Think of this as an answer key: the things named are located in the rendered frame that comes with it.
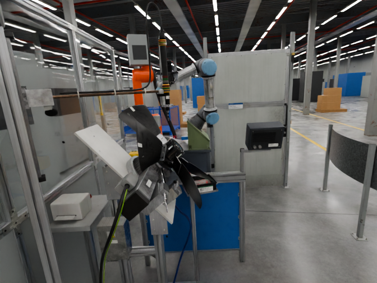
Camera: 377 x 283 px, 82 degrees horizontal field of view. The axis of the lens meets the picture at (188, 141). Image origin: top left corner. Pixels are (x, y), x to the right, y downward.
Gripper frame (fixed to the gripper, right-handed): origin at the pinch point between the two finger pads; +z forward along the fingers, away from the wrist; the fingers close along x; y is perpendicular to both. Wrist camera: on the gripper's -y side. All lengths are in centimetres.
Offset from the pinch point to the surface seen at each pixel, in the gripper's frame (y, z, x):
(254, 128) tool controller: 43, -13, -61
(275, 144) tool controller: 57, -17, -78
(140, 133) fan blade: 30, 51, 9
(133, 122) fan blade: 27.7, 25.0, 18.7
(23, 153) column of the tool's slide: 34, 58, 58
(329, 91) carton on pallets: 60, -999, -723
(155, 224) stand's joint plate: 87, 34, 11
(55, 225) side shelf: 79, 43, 63
